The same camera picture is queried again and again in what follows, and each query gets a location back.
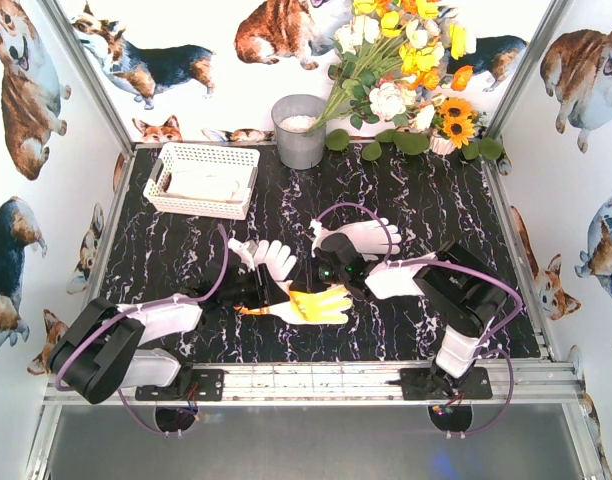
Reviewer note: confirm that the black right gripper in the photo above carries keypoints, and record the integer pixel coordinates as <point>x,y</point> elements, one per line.
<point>321,261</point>

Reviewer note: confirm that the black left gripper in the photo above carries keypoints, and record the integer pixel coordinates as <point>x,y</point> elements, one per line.
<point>265,282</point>

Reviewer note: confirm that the white glove orange cuff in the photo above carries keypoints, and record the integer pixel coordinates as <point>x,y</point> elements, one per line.
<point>371,240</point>
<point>328,307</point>

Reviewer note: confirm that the white glove orange cuff top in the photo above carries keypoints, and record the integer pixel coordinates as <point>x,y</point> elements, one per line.
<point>371,240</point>

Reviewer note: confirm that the cream glove red cuff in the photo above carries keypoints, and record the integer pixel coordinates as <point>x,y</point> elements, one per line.
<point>206,186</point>

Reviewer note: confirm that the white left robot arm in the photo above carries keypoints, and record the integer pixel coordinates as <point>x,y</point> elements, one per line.
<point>103,351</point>

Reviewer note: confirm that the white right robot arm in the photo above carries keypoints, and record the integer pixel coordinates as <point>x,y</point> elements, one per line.
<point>473,302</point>

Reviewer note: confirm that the white plastic storage basket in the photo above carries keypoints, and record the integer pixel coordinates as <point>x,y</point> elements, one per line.
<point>239,162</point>

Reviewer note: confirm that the grey metal bucket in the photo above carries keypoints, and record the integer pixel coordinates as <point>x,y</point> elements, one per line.
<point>300,139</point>

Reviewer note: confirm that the small sunflower pot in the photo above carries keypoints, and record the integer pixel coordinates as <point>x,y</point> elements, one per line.
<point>455,125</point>

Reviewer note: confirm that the artificial flower bouquet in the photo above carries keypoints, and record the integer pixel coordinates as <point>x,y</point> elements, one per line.
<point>395,57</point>

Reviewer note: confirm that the aluminium front rail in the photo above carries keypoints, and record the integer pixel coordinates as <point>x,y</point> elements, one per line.
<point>354,383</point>

